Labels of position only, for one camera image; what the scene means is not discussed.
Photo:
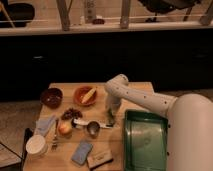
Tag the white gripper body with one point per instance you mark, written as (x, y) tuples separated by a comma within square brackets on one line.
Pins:
[(113, 104)]

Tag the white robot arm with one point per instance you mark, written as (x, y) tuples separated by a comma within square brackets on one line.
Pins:
[(190, 121)]

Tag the metal measuring cup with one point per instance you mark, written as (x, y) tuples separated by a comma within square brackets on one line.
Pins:
[(93, 129)]

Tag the white paper cup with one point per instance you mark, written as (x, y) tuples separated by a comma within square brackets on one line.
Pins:
[(36, 145)]

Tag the yellow corn cob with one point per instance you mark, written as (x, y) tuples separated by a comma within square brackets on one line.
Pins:
[(88, 95)]

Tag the orange bowl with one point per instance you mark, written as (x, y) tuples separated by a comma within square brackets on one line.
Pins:
[(80, 92)]

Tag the dark red grapes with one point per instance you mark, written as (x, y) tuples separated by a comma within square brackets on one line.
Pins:
[(71, 113)]

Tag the green plastic tray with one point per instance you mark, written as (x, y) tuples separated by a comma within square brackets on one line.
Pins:
[(145, 141)]

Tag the red yellow apple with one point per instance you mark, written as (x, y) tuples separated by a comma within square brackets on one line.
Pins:
[(64, 128)]

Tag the blue sponge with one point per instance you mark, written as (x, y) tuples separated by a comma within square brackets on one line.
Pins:
[(81, 152)]

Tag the wooden brush block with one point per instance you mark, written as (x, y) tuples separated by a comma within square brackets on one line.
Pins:
[(99, 159)]

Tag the dark red bowl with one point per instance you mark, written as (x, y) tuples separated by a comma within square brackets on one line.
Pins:
[(51, 97)]

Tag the metal fork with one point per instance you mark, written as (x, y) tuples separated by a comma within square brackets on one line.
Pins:
[(55, 138)]

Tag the blue grey cloth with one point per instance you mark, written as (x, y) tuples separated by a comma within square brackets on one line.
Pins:
[(43, 125)]

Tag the black office chair right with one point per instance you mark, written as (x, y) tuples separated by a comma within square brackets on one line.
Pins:
[(166, 6)]

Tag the black chair left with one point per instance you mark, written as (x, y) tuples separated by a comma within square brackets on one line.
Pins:
[(20, 13)]

